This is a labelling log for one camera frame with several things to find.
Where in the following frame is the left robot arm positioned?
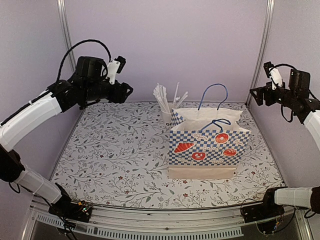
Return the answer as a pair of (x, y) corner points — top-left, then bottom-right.
(0, 56), (133, 222)

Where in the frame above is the aluminium frame post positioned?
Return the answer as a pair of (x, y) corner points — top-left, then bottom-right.
(244, 0), (276, 106)
(56, 0), (76, 72)

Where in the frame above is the right aluminium frame post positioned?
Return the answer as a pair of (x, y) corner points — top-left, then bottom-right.
(244, 0), (276, 106)

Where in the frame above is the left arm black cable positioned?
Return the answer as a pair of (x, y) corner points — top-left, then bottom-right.
(56, 39), (112, 82)

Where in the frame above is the bundle of white wrapped straws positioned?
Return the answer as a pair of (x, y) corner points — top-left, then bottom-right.
(153, 82), (188, 114)

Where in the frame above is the checkered paper takeout bag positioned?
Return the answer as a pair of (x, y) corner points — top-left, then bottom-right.
(167, 83), (252, 180)

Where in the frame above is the white cup holding straws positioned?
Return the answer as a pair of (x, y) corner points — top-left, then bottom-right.
(161, 108), (175, 128)

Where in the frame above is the front aluminium rail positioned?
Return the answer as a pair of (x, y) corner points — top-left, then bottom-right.
(21, 197), (315, 240)

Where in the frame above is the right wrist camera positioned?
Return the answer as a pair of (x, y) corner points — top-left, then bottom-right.
(263, 61), (284, 91)

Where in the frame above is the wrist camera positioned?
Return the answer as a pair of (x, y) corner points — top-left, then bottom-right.
(263, 61), (284, 91)
(107, 56), (126, 85)

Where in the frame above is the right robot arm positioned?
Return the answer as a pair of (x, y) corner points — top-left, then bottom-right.
(242, 65), (320, 222)

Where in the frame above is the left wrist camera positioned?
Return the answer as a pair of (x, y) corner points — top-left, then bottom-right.
(107, 56), (126, 85)

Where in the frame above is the floral patterned table mat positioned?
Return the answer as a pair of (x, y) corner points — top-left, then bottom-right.
(51, 102), (285, 209)

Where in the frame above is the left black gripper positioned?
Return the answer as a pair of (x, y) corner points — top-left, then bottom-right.
(83, 79), (133, 103)

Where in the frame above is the left aluminium frame post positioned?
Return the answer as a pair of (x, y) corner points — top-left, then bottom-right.
(56, 0), (76, 72)

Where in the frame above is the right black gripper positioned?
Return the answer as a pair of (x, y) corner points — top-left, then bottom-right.
(250, 81), (298, 108)

